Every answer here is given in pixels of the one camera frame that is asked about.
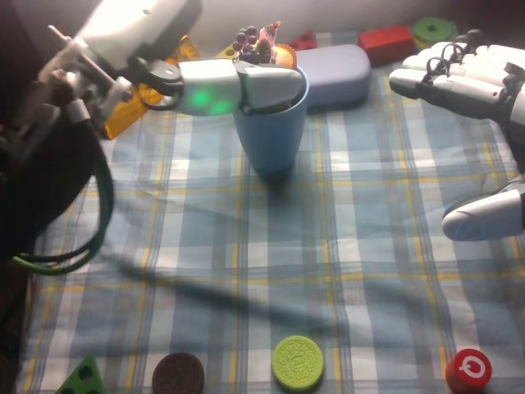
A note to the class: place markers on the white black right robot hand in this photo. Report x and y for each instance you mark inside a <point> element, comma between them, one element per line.
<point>463,82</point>

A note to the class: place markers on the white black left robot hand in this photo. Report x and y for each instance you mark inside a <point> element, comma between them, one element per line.
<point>205,86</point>

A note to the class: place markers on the dark berry topped toy cupcake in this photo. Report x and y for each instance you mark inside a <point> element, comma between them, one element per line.
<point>283,55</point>

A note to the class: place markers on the blue plastic cup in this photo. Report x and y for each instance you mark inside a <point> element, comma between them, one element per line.
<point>270,143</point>

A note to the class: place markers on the yellow triangle block with holes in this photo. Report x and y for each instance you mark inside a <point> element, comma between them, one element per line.
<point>227,52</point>

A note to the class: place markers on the red rectangular block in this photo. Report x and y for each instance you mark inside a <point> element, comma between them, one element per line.
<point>385,45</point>

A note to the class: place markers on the shiny gold bar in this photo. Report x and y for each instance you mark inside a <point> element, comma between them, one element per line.
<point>123,117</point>

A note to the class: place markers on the red triangle block with holes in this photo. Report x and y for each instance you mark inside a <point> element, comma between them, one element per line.
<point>303,41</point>

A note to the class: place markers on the lavender oblong case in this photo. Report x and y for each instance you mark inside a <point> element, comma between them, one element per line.
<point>340,78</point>

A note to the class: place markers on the blue plaid tablecloth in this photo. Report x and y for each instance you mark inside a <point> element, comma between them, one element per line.
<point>328,267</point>

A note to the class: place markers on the green sandwich cookie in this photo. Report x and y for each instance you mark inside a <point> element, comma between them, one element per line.
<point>298,361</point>

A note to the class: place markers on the brown sandwich cookie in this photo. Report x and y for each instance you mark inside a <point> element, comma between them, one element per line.
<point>178,375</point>

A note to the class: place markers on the red cylinder with white symbol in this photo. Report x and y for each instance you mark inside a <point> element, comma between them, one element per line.
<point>455,375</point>

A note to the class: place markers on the green triangle block with holes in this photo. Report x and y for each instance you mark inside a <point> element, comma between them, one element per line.
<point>88,361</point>

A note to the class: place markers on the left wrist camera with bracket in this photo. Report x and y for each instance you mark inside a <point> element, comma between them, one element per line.
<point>76,108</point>

